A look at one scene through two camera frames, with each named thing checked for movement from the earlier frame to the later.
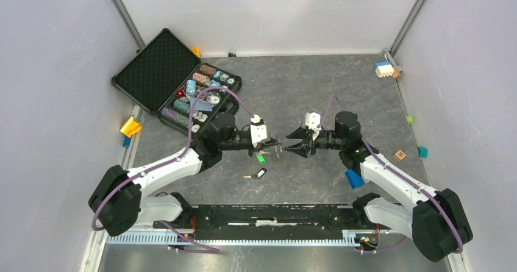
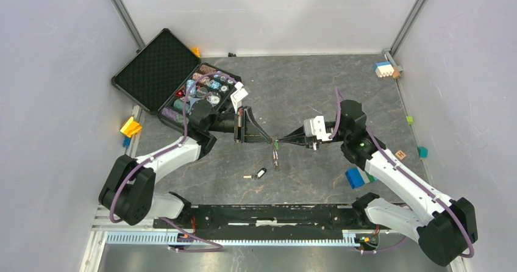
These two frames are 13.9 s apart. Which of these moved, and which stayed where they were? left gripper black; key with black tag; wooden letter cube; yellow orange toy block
Moved: left gripper black
Stayed: key with black tag; wooden letter cube; yellow orange toy block
